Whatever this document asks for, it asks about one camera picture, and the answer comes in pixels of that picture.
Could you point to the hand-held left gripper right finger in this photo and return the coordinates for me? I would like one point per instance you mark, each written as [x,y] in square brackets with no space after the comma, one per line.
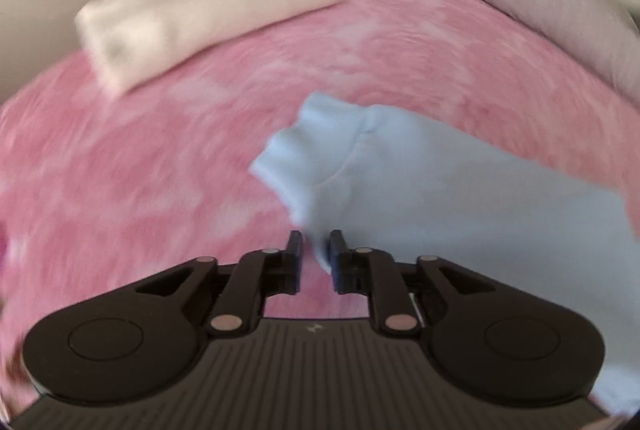
[336,262]

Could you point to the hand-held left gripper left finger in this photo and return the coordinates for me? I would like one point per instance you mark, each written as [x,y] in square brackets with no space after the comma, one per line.
[296,262]

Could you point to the light blue garment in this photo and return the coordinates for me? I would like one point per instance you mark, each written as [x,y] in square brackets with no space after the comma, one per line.
[450,220]

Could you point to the pink floral blanket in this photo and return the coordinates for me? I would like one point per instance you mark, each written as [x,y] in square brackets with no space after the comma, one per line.
[150,185]

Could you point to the cream folded garment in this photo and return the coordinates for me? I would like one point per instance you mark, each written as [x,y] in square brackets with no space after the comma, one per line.
[175,25]

